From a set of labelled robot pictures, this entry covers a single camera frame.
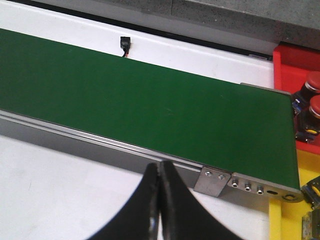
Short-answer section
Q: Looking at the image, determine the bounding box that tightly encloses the grey stone slab shelf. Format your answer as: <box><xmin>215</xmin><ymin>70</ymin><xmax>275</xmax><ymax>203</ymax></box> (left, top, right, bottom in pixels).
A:
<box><xmin>36</xmin><ymin>0</ymin><xmax>320</xmax><ymax>53</ymax></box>

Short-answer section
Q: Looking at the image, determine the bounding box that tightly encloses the red object at edge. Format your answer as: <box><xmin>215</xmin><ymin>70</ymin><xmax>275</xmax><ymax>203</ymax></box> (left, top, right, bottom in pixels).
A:
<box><xmin>272</xmin><ymin>43</ymin><xmax>320</xmax><ymax>153</ymax></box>

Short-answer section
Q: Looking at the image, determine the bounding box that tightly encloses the green conveyor belt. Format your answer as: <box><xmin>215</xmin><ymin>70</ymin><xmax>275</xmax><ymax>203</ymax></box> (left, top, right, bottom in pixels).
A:
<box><xmin>0</xmin><ymin>29</ymin><xmax>299</xmax><ymax>189</ymax></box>

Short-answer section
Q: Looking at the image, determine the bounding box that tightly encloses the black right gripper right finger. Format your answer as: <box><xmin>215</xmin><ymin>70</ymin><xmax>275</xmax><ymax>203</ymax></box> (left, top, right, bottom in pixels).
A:
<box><xmin>159</xmin><ymin>161</ymin><xmax>241</xmax><ymax>240</ymax></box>

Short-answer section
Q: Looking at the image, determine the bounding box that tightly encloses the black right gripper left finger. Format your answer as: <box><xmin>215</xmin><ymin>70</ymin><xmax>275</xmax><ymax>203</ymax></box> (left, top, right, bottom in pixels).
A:
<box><xmin>89</xmin><ymin>163</ymin><xmax>159</xmax><ymax>240</ymax></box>

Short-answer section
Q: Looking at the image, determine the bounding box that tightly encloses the aluminium conveyor side rail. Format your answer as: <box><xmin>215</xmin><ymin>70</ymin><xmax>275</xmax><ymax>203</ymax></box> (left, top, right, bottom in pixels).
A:
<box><xmin>0</xmin><ymin>110</ymin><xmax>304</xmax><ymax>203</ymax></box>

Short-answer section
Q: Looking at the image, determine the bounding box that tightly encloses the black connector with cable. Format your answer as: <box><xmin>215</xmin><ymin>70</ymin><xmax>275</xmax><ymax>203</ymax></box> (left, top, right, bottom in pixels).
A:
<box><xmin>120</xmin><ymin>36</ymin><xmax>131</xmax><ymax>58</ymax></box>

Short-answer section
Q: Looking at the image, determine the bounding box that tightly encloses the red mushroom push button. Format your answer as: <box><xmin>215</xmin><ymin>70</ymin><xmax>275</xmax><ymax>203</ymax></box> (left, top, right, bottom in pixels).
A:
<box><xmin>292</xmin><ymin>71</ymin><xmax>320</xmax><ymax>115</ymax></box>
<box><xmin>295</xmin><ymin>95</ymin><xmax>320</xmax><ymax>144</ymax></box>

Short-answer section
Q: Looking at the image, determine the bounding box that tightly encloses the yellow plastic tray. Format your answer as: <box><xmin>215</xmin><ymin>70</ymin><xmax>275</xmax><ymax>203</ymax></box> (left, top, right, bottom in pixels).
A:
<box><xmin>268</xmin><ymin>148</ymin><xmax>320</xmax><ymax>240</ymax></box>

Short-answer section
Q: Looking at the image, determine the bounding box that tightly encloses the yellow mushroom push button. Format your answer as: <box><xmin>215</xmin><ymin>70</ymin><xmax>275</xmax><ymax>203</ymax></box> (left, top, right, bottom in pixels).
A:
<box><xmin>301</xmin><ymin>209</ymin><xmax>320</xmax><ymax>240</ymax></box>
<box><xmin>301</xmin><ymin>176</ymin><xmax>320</xmax><ymax>210</ymax></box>

